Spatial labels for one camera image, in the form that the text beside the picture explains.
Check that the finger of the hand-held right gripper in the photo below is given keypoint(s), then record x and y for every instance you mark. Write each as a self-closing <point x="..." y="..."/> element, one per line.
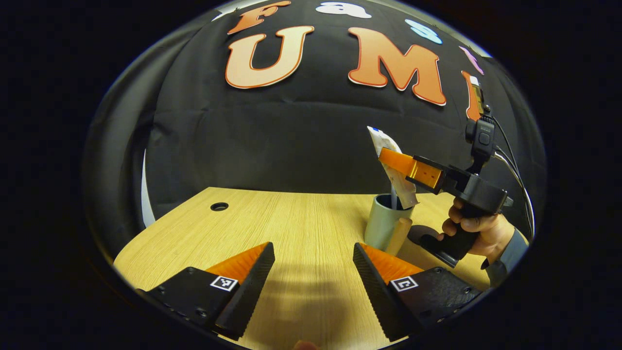
<point x="413" y="167"/>

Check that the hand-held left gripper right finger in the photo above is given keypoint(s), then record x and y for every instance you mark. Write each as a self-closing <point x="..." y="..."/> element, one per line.
<point x="376" y="296"/>

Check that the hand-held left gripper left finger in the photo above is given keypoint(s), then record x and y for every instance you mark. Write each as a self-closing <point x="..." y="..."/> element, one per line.
<point x="250" y="296"/>

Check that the white toothpaste tube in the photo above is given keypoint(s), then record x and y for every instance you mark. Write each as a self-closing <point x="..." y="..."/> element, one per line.
<point x="386" y="141"/>

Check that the dark round coaster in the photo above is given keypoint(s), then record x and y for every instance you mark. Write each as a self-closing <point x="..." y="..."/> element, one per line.
<point x="418" y="233"/>

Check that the wooden desktop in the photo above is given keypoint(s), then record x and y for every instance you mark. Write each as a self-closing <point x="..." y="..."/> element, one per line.
<point x="301" y="228"/>

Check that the black backdrop cloth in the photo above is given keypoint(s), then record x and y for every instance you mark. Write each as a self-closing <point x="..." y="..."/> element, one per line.
<point x="291" y="146"/>

